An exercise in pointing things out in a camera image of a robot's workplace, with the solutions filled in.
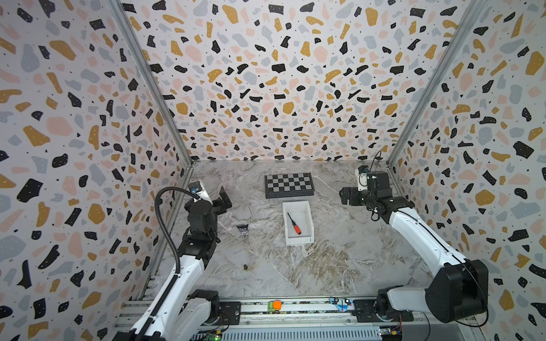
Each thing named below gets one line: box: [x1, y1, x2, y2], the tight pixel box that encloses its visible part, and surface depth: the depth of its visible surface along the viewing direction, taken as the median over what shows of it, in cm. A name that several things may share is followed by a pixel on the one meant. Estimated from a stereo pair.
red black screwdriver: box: [287, 212, 302, 236], surface depth 96 cm
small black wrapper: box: [236, 223, 249, 236], surface depth 93 cm
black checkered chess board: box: [264, 171, 315, 199], surface depth 109 cm
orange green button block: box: [268, 299, 283, 313], surface depth 76 cm
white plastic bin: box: [282, 200, 315, 246], surface depth 97 cm
